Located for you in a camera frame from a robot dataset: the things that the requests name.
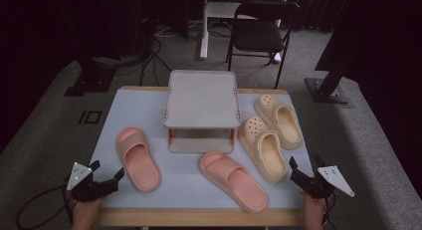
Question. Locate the grey two-tier shoe rack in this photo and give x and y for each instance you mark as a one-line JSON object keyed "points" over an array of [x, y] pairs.
{"points": [[202, 97]]}

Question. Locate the black metal stand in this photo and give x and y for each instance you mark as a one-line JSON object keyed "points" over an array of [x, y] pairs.
{"points": [[89, 80], [326, 90]]}

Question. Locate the pink slide slipper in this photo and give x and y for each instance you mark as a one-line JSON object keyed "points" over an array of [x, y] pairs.
{"points": [[235, 183], [141, 163]]}

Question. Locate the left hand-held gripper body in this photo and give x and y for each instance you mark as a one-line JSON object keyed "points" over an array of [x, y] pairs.
{"points": [[96, 190]]}

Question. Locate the black folding chair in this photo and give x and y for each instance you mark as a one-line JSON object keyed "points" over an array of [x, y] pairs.
{"points": [[258, 36]]}

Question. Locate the white desk frame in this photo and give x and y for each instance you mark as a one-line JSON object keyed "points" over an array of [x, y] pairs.
{"points": [[204, 41]]}

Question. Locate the person's left hand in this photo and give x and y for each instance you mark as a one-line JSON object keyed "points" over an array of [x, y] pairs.
{"points": [[86, 216]]}

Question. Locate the person's right hand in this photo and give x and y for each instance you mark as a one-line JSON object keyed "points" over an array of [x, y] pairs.
{"points": [[313, 213]]}

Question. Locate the beige clog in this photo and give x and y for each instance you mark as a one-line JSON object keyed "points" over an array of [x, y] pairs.
{"points": [[282, 123], [265, 153]]}

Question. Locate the light blue table mat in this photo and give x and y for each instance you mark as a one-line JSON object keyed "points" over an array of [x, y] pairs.
{"points": [[179, 177]]}

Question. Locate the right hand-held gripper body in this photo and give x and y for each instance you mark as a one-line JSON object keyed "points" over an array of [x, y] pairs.
{"points": [[315, 188]]}

